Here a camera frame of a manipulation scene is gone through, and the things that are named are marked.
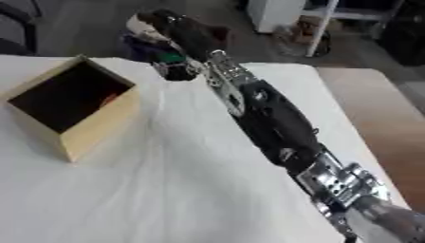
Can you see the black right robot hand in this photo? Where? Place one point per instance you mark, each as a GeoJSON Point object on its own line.
{"type": "Point", "coordinates": [193, 34]}

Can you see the white and brown soft toy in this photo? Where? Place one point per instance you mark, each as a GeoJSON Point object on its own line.
{"type": "Point", "coordinates": [141, 28]}

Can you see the silver and black right robot arm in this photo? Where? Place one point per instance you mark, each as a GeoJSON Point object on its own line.
{"type": "Point", "coordinates": [279, 126]}

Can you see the tan cardboard box, dark inside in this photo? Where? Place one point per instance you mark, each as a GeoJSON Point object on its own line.
{"type": "Point", "coordinates": [66, 95]}

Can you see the small green object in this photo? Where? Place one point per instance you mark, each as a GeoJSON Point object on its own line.
{"type": "Point", "coordinates": [169, 57]}

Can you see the dark blue object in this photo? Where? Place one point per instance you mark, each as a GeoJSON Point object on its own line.
{"type": "Point", "coordinates": [138, 49]}

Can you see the white cabinet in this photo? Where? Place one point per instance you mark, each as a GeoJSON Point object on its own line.
{"type": "Point", "coordinates": [274, 14]}

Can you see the small red object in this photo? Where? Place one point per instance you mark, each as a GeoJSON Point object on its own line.
{"type": "Point", "coordinates": [108, 99]}

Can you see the black chair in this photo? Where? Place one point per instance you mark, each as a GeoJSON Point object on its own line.
{"type": "Point", "coordinates": [16, 28]}

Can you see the black bag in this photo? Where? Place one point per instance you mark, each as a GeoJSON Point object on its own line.
{"type": "Point", "coordinates": [404, 34]}

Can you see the white shelf frame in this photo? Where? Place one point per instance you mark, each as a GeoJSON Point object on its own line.
{"type": "Point", "coordinates": [321, 28]}

